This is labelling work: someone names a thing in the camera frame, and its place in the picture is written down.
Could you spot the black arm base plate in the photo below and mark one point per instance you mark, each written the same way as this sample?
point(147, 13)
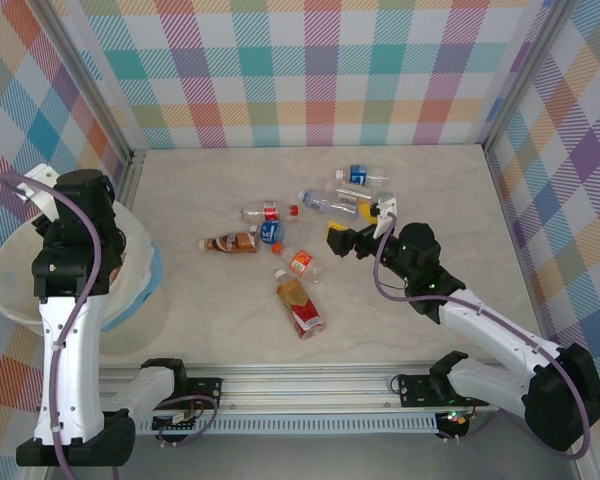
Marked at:
point(415, 390)
point(206, 392)

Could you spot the orange label orange cap bottle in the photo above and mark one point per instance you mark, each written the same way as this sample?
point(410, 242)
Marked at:
point(301, 262)

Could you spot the red yellow label tea bottle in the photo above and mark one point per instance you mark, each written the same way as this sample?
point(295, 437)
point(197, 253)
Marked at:
point(300, 305)

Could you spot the blue label white cap bottle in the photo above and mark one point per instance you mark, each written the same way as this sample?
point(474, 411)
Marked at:
point(358, 176)

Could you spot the small controller circuit board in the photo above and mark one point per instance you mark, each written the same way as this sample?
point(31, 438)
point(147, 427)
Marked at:
point(177, 419)
point(455, 419)

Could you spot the bluish clear water bottle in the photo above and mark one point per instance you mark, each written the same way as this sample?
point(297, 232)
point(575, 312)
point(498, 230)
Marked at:
point(320, 201)

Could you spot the cream round bin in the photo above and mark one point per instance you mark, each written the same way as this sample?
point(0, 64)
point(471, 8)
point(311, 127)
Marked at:
point(10, 275)

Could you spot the clear bottle orange cap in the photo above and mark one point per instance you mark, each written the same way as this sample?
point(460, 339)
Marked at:
point(352, 194)

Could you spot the red label cola bottle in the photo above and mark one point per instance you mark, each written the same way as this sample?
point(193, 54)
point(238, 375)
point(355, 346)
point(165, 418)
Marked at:
point(270, 211)

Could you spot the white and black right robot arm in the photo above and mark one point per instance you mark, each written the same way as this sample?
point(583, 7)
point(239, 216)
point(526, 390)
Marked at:
point(495, 335)

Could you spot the blue label clear bottle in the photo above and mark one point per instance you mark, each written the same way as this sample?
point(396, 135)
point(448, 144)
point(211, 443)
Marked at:
point(272, 231)

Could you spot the aluminium frame post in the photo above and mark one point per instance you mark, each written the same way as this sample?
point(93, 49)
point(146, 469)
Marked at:
point(96, 85)
point(521, 75)

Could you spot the brown label drink bottle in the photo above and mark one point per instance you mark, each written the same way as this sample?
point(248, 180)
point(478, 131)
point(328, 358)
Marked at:
point(230, 243)

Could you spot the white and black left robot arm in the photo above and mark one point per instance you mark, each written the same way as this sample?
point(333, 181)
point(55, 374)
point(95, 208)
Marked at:
point(65, 360)

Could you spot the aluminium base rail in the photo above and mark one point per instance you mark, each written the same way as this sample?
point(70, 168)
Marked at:
point(305, 387)

